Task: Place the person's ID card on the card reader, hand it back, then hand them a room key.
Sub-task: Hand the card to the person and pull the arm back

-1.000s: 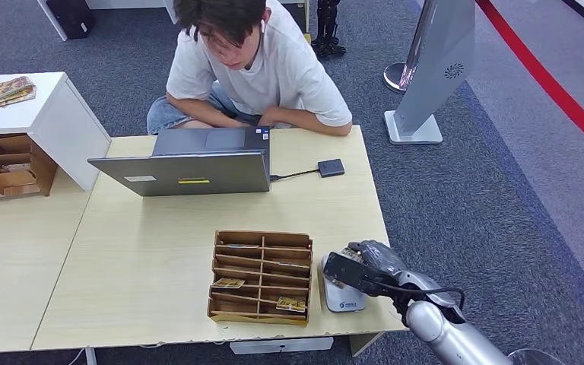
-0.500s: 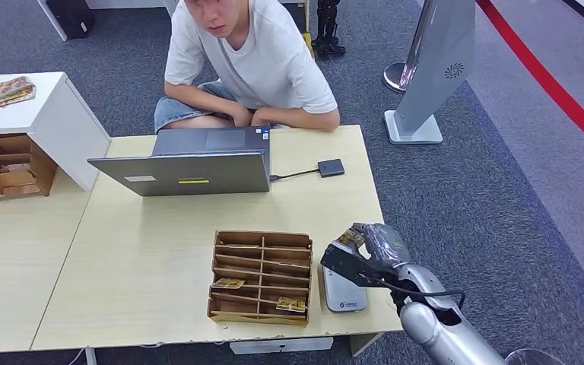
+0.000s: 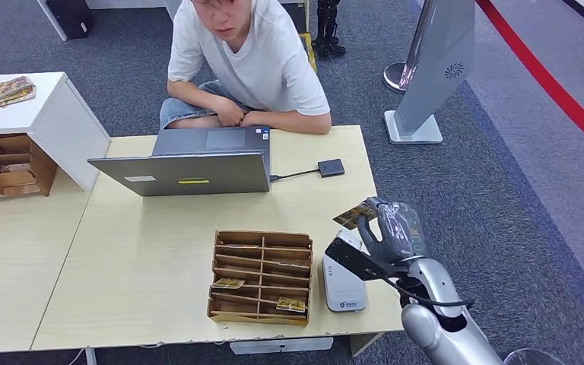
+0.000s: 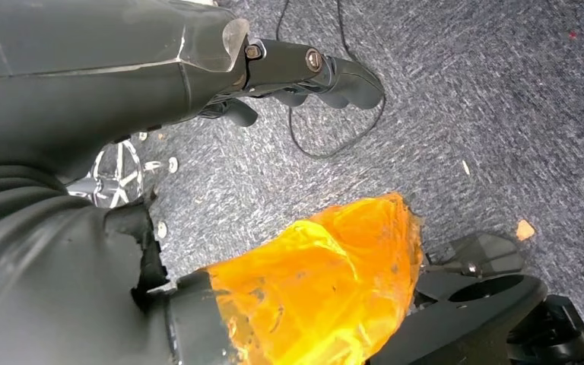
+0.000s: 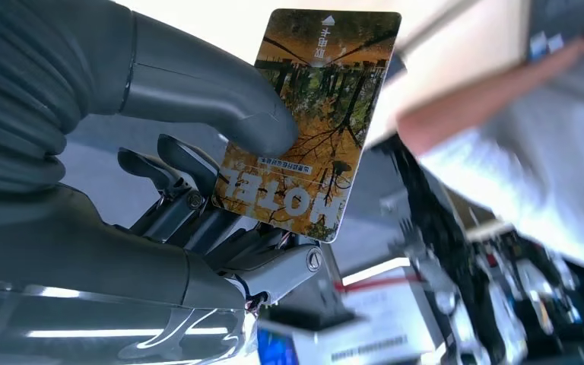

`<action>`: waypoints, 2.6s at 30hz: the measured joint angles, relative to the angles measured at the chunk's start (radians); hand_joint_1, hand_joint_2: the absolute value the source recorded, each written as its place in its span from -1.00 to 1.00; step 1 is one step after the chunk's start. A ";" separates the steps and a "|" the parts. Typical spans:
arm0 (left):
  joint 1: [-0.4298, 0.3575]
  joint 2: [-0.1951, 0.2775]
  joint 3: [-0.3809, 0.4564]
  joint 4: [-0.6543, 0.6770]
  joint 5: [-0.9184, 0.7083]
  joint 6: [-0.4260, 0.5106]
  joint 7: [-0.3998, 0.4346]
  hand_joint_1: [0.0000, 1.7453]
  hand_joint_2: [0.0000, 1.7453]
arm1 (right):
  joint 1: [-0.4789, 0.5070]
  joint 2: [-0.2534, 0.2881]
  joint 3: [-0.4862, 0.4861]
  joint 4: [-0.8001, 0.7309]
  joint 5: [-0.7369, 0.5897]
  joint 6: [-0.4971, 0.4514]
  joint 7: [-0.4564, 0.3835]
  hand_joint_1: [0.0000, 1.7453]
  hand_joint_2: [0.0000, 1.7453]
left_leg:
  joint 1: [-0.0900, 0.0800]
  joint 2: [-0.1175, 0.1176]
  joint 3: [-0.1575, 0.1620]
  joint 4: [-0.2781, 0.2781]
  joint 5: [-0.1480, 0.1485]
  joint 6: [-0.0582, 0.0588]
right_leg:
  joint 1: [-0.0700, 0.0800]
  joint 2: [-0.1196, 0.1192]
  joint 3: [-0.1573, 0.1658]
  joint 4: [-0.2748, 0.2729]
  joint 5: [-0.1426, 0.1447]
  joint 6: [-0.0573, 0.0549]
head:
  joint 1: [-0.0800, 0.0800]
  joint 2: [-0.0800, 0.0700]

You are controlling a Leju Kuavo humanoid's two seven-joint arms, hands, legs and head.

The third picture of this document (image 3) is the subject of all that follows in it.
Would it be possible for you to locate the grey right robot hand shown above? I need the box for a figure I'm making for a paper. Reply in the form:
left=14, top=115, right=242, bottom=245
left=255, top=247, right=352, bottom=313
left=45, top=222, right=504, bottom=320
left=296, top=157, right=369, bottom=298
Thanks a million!
left=356, top=197, right=427, bottom=264

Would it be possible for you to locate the person's right hand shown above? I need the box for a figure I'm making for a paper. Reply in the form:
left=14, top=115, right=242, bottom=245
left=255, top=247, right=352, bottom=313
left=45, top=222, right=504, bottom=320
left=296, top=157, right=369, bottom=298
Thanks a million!
left=214, top=98, right=245, bottom=128

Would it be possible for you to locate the yellow patterned ID card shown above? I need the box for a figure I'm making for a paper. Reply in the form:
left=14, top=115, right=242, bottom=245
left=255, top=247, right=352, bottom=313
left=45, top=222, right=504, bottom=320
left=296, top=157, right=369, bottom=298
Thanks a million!
left=332, top=201, right=379, bottom=231

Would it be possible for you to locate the wooden card organizer tray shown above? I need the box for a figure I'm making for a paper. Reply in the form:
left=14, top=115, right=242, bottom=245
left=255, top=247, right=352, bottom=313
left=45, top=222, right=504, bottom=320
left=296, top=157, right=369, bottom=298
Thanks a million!
left=207, top=230, right=313, bottom=328

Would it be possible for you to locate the person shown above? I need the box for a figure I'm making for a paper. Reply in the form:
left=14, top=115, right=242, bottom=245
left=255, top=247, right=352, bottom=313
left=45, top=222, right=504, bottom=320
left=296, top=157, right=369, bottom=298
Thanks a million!
left=159, top=0, right=332, bottom=135

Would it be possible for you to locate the white card reader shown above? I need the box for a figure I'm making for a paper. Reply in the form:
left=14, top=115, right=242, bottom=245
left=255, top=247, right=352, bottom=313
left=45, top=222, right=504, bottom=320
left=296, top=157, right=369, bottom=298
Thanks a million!
left=321, top=254, right=369, bottom=313

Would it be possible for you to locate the grey laptop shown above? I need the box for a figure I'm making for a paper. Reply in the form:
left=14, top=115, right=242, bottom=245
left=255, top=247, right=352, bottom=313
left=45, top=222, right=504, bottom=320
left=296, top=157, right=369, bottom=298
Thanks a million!
left=87, top=125, right=273, bottom=198

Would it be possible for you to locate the small black box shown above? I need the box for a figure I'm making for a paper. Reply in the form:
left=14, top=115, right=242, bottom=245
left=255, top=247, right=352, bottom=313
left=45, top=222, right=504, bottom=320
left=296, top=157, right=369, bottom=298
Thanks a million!
left=317, top=158, right=347, bottom=178

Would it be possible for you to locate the beige desk side panel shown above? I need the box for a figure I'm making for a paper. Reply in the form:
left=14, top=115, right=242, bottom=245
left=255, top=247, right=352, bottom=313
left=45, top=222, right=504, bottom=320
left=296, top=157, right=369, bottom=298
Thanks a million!
left=348, top=332, right=386, bottom=357

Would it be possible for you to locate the black stand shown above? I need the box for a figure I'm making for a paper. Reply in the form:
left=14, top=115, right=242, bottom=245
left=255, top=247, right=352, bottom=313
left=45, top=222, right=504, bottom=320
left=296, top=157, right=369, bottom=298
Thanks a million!
left=312, top=0, right=347, bottom=57

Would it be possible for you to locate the white desk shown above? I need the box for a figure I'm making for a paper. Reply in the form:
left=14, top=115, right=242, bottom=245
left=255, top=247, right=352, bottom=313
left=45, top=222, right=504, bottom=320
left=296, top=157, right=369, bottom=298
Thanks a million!
left=36, top=0, right=187, bottom=43

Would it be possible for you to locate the white desk crossbar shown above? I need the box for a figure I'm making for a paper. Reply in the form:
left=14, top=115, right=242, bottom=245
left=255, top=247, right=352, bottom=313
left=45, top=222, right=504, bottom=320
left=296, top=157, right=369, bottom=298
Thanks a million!
left=229, top=337, right=335, bottom=356

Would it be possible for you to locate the white cabinet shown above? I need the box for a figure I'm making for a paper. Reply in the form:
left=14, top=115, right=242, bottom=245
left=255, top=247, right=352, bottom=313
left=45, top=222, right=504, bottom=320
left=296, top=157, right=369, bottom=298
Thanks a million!
left=0, top=71, right=113, bottom=192

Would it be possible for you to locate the grey standing sign panel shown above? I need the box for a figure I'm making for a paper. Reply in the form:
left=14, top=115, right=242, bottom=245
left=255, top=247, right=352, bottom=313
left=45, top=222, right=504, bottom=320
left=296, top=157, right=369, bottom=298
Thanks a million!
left=383, top=0, right=477, bottom=146

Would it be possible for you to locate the clear plastic dome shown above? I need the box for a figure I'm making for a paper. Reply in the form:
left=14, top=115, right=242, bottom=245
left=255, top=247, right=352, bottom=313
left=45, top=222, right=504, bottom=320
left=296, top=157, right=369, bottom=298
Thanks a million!
left=503, top=348, right=567, bottom=365

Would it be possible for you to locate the red barrier belt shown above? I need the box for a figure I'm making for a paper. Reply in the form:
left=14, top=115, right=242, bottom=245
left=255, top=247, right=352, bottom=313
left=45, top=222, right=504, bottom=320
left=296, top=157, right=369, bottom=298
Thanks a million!
left=475, top=0, right=584, bottom=165

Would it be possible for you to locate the brown wooden shelf organizer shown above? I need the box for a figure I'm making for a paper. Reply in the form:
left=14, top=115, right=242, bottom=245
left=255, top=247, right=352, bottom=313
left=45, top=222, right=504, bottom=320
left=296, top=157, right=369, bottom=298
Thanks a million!
left=0, top=132, right=59, bottom=204

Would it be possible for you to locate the stack of patterned cards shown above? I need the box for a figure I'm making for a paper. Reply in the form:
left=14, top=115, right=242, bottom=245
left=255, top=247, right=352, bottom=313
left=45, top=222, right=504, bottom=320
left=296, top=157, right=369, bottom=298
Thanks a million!
left=0, top=75, right=37, bottom=109

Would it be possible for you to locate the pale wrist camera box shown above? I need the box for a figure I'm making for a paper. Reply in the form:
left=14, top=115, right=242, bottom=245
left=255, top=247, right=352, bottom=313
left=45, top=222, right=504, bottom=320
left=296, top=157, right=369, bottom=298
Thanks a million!
left=333, top=229, right=369, bottom=253

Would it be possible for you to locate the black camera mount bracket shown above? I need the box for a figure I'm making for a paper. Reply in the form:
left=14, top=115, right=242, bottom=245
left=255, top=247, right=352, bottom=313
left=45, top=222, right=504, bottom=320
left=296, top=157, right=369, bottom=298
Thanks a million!
left=324, top=236, right=409, bottom=282

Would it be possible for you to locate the thin black laptop cable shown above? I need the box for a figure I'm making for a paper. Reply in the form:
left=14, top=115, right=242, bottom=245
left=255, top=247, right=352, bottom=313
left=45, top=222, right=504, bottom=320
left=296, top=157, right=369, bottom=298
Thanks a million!
left=270, top=168, right=319, bottom=181

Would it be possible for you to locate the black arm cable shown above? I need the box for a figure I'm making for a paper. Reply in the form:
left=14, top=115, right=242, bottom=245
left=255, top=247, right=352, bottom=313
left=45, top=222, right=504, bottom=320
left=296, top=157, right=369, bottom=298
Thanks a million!
left=382, top=277, right=475, bottom=308

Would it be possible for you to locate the chrome stanchion post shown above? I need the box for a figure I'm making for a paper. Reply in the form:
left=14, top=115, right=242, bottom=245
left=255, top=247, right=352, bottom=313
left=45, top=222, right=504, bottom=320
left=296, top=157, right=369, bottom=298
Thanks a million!
left=382, top=0, right=438, bottom=95

